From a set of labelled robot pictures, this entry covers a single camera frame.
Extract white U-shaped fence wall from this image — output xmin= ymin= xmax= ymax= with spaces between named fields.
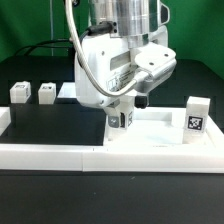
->
xmin=0 ymin=106 xmax=224 ymax=174

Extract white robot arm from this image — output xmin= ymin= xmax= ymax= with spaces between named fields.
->
xmin=64 ymin=0 xmax=176 ymax=129

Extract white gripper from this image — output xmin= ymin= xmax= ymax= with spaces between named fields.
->
xmin=75 ymin=25 xmax=176 ymax=128

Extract white marker sheet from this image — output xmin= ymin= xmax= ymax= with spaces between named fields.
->
xmin=58 ymin=82 xmax=76 ymax=99

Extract black cables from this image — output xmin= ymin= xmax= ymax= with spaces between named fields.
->
xmin=13 ymin=37 xmax=83 ymax=57

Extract white square table top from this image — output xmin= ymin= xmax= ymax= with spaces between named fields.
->
xmin=103 ymin=108 xmax=224 ymax=155

